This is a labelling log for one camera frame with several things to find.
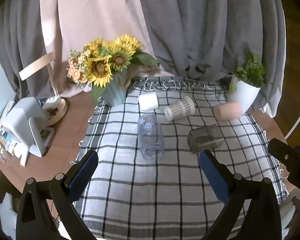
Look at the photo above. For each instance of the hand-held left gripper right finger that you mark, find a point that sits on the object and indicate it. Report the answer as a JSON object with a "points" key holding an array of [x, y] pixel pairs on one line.
{"points": [[214, 173]]}

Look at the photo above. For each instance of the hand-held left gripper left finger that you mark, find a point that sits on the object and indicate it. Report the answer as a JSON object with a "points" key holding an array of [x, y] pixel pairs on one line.
{"points": [[83, 170]]}

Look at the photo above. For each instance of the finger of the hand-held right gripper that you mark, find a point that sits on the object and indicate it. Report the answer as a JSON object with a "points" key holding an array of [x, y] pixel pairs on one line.
{"points": [[287, 159]]}

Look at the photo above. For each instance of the clear plastic cup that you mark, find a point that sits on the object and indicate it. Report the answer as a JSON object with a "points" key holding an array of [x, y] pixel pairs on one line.
{"points": [[150, 137]]}

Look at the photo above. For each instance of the smoky grey glass cup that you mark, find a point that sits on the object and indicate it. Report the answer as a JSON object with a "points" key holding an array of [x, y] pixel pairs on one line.
{"points": [[205, 139]]}

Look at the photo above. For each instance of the pink cup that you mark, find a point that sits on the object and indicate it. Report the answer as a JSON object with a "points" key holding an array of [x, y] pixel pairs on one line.
{"points": [[228, 111]]}

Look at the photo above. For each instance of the patterned white cup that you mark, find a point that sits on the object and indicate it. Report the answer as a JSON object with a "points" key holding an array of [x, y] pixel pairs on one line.
{"points": [[179, 108]]}

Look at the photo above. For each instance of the checked tablecloth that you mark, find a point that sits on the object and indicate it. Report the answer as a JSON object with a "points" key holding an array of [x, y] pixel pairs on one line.
{"points": [[170, 180]]}

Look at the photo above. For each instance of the white box appliance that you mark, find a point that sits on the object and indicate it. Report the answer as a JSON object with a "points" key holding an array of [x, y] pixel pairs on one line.
{"points": [[25, 127]]}

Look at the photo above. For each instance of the white plant pot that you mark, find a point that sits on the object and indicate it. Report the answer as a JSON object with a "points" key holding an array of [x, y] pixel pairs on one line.
{"points": [[243, 93]]}

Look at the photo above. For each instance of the white desk lamp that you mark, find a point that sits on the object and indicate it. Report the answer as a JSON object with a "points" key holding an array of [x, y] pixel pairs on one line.
{"points": [[50, 92]]}

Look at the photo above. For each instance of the ribbed blue-grey vase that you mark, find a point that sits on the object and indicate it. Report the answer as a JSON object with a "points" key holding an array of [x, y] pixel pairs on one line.
{"points": [[115, 91]]}

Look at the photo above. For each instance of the green potted plant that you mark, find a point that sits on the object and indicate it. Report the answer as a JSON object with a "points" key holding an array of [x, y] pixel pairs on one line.
{"points": [[250, 71]]}

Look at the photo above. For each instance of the sunflower bouquet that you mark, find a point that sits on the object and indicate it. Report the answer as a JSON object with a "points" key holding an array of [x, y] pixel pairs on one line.
{"points": [[107, 62]]}

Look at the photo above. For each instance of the grey curtain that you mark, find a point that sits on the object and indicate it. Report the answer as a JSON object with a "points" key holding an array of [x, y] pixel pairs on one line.
{"points": [[210, 30]]}

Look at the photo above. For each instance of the pink curtain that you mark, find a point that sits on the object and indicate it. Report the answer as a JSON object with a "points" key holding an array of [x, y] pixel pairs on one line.
{"points": [[90, 25]]}

